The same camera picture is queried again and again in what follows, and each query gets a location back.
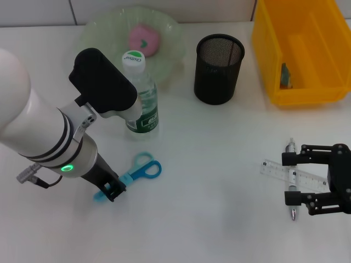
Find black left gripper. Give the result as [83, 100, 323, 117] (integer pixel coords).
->
[80, 154, 128, 203]

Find yellow plastic bin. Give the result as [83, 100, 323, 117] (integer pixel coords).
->
[251, 0, 351, 110]

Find teal plastic wrapper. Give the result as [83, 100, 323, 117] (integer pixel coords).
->
[280, 62, 293, 89]

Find silver ballpoint pen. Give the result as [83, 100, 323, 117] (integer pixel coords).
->
[285, 138, 299, 221]

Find pink toy peach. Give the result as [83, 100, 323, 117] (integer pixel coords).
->
[128, 24, 161, 58]

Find transparent plastic ruler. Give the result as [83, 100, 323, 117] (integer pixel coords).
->
[259, 158, 330, 192]

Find blue and teal scissors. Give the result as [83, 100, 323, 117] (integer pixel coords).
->
[93, 152, 162, 203]

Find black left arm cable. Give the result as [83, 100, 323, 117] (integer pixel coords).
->
[16, 163, 63, 188]

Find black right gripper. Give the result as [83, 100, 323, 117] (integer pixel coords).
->
[281, 142, 351, 216]

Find clear green-label water bottle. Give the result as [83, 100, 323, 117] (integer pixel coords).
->
[122, 50, 160, 141]

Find black mesh pen holder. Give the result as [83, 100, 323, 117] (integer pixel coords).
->
[194, 33, 245, 105]

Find translucent green fruit plate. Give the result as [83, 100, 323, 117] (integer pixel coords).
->
[78, 8, 186, 92]

